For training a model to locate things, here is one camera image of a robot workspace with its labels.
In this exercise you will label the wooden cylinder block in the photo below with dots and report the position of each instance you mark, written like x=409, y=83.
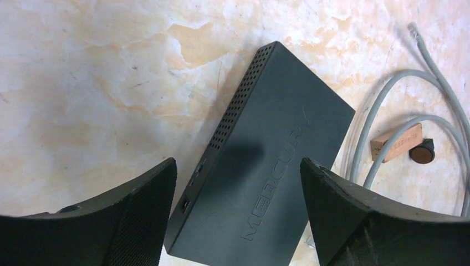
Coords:
x=408, y=140

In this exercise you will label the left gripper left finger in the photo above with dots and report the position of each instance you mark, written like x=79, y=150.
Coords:
x=122, y=226

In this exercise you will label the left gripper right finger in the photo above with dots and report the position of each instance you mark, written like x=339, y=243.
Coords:
x=352, y=225

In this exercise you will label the black network switch box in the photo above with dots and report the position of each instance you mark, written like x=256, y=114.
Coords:
x=244, y=203

